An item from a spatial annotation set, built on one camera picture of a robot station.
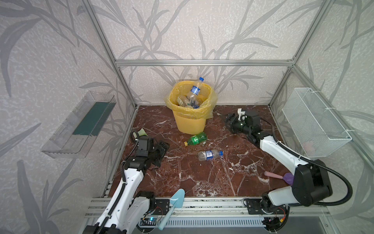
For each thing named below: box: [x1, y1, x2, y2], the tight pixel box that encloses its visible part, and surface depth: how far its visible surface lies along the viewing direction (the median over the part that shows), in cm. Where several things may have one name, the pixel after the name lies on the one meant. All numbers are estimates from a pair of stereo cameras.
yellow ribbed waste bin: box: [168, 80, 212, 135], surface depth 93 cm
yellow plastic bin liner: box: [164, 80, 219, 119], surface depth 88 cm
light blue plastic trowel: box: [158, 188, 186, 231], surface depth 77 cm
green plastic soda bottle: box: [184, 131, 208, 147], surface depth 97 cm
